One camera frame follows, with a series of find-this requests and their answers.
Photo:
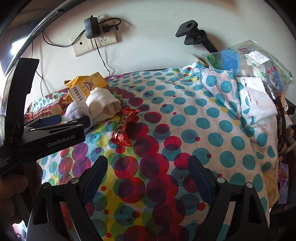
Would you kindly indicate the white wall socket plate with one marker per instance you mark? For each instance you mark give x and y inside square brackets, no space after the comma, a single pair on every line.
[83,45]

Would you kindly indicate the white folded paper bag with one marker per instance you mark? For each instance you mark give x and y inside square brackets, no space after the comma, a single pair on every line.
[256,104]

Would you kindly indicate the person's left hand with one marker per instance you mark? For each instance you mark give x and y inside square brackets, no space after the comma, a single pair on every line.
[11,188]

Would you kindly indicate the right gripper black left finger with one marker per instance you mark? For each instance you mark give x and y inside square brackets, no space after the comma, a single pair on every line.
[47,222]

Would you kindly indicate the yellow medicine box with barcode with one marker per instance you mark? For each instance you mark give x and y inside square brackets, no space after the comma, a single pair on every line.
[82,90]

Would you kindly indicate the colourful polka dot cloth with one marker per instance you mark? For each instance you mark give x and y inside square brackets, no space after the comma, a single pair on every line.
[147,193]

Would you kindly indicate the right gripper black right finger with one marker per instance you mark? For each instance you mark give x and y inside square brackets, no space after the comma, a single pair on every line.
[248,221]

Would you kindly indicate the yellow snack bag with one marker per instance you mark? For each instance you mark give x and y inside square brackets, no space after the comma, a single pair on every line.
[70,83]

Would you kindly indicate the white sock pair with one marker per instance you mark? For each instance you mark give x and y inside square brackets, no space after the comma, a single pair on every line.
[99,106]

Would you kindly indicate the red candy wrapper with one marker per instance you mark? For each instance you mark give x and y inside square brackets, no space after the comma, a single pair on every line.
[119,136]

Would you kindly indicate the clear bag of medicines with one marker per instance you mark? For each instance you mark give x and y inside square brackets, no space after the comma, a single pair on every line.
[249,59]

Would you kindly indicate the black power adapter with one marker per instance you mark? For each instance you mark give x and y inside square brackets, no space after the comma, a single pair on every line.
[91,27]

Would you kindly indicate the black camera on stand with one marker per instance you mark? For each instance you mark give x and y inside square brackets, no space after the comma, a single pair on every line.
[195,36]

